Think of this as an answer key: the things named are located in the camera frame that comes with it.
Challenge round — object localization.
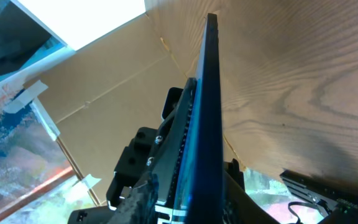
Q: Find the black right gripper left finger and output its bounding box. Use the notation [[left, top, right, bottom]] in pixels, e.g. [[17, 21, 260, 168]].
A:
[[106, 78, 197, 223]]

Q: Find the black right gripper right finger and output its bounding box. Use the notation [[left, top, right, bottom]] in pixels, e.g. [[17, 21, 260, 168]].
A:
[[223, 159, 278, 224]]

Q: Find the blue Galaxy smartphone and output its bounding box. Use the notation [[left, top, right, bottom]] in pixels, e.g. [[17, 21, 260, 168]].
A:
[[172, 13, 224, 223]]

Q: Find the cardboard panel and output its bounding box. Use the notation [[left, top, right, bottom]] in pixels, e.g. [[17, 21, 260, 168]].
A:
[[23, 12, 245, 206]]

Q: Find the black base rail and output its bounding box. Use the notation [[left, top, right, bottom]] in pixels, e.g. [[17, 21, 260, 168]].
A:
[[280, 170, 358, 224]]

